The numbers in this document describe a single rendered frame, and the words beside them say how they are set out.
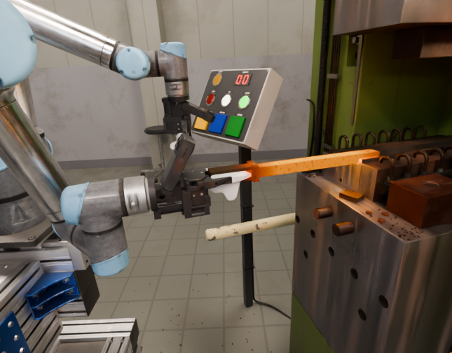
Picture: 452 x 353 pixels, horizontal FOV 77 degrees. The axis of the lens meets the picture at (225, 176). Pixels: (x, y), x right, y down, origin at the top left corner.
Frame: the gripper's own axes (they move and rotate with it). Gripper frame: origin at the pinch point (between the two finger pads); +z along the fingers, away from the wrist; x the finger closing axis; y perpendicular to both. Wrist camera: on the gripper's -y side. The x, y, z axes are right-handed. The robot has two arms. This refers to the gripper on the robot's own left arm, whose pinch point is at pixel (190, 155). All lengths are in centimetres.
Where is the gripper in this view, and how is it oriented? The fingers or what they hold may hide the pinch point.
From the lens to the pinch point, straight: 98.6
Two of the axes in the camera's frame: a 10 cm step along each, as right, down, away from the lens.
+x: 0.1, 3.7, -9.3
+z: 0.5, 9.3, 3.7
